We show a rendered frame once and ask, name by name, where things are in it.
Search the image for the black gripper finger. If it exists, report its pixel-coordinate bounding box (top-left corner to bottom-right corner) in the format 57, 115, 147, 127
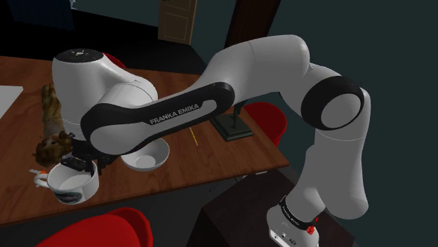
97, 155, 118, 171
60, 155, 98, 176

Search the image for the white mug with dark print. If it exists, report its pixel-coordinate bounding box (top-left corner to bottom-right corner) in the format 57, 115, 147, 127
29, 160, 100, 206

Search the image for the white bowl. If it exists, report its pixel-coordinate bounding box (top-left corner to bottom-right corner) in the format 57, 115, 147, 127
121, 138, 171, 173

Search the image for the brown furry animal figure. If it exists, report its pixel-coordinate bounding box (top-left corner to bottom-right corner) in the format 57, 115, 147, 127
32, 82, 74, 169

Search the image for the red chair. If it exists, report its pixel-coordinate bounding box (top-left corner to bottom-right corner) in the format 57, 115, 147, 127
102, 52, 128, 70
35, 206, 154, 247
241, 101, 288, 148

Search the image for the brown wooden table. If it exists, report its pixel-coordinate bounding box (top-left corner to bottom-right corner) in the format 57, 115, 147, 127
0, 55, 291, 229

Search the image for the dark statue on square base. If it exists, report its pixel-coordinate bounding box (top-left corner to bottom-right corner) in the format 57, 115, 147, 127
208, 102, 255, 142

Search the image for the dark robot stand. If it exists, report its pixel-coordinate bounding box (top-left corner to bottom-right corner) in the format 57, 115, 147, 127
186, 169, 357, 247

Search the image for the tan panelled door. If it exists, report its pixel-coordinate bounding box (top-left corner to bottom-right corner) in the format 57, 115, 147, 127
157, 0, 199, 46

